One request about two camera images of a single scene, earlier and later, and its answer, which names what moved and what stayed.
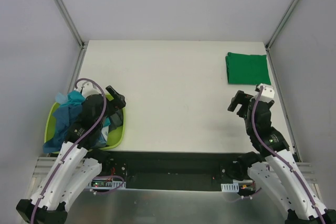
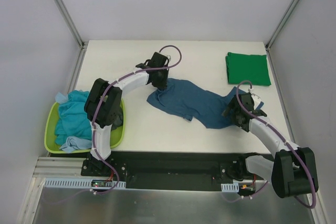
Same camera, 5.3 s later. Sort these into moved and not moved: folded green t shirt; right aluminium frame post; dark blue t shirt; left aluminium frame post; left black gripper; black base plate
Moved: left black gripper; dark blue t shirt
Not moved: black base plate; left aluminium frame post; folded green t shirt; right aluminium frame post
